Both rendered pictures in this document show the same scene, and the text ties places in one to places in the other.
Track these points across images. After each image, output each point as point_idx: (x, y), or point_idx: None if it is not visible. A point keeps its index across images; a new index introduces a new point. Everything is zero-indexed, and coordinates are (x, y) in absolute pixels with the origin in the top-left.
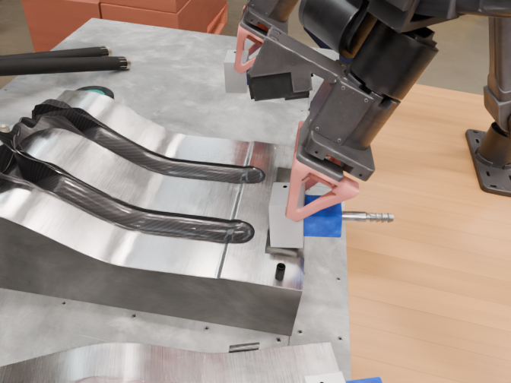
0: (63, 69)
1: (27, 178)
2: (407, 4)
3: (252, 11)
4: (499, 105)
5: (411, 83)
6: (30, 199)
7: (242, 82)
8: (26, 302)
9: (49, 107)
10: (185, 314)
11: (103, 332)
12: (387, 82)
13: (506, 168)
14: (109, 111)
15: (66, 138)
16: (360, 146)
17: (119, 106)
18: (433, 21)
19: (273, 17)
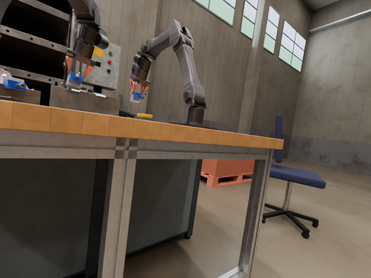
0: (126, 113)
1: None
2: (74, 14)
3: (132, 74)
4: (181, 91)
5: (81, 33)
6: (59, 85)
7: (132, 97)
8: None
9: (90, 90)
10: (49, 106)
11: None
12: (78, 34)
13: (190, 123)
14: (99, 94)
15: (82, 90)
16: (75, 51)
17: (103, 95)
18: (85, 21)
19: (137, 76)
